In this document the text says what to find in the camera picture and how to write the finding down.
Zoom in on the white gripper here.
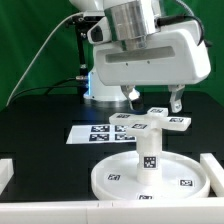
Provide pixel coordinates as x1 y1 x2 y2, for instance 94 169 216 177
93 21 211 113

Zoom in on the white cross-shaped table base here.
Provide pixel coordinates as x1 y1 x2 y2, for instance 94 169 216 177
109 107 191 138

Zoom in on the white round table top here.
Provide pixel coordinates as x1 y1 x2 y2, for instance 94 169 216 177
91 151 210 200

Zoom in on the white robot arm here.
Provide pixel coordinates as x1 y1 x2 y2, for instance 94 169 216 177
69 0 211 113

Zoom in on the white marker sheet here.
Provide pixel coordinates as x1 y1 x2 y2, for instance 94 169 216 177
66 124 136 144

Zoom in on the white U-shaped obstacle fence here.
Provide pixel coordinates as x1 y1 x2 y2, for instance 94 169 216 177
0 153 224 224

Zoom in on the black cable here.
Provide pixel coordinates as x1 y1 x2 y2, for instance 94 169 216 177
9 75 89 101

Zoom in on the white cable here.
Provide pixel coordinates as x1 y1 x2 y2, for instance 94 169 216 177
5 11 84 107

